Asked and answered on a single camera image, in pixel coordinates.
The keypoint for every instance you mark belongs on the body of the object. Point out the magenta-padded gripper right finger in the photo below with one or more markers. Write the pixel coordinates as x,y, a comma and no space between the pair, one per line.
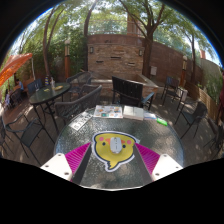
166,164

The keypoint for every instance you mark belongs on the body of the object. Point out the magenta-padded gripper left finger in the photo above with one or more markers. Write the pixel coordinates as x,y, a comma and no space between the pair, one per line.
56,163

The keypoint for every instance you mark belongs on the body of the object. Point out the yellow bird-shaped mouse pad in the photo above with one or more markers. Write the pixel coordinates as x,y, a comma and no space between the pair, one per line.
113,160

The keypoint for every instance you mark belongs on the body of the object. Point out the green wipes pack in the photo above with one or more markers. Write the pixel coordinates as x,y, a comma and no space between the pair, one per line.
162,122

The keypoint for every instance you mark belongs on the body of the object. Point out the white number plate strip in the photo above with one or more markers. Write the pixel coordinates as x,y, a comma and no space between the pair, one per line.
80,121

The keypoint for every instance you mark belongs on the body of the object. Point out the blue and white box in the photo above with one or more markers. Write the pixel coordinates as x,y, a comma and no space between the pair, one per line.
150,116

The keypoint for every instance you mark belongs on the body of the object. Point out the black mesh metal chair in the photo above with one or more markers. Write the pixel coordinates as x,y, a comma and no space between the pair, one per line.
199,111

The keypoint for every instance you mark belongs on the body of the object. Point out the dark woven armchair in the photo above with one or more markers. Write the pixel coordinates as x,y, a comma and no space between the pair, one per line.
80,105
80,77

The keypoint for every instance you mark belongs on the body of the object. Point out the dark round patio table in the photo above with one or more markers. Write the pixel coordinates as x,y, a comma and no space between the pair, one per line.
48,95

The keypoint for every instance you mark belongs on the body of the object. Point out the colourful printed leaflet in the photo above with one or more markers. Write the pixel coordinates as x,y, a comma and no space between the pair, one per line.
107,111

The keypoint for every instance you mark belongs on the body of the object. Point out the wooden slat fence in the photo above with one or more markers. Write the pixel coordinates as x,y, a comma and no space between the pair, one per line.
208,100

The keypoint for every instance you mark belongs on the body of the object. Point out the blue patio chair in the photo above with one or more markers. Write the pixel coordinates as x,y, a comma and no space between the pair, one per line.
34,86

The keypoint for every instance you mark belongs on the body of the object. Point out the blue-backed metal chair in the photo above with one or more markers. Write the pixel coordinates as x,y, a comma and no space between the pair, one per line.
171,83

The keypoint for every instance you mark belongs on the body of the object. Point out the black slatted chair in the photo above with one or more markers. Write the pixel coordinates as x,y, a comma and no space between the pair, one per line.
128,88

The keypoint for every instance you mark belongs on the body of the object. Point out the person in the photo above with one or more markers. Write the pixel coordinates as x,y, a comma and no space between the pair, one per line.
19,84

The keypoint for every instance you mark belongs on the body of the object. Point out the orange parasol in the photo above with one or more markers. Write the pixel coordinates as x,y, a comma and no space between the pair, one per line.
13,66

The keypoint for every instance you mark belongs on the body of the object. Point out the black metal frame chair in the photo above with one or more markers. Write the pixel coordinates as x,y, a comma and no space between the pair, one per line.
31,131

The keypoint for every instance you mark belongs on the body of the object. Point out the grey wall utility box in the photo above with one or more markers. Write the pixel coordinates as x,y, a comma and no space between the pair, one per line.
153,70

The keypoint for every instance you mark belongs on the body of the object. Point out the wall lamp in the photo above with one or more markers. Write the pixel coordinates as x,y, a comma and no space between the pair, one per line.
91,50
140,52

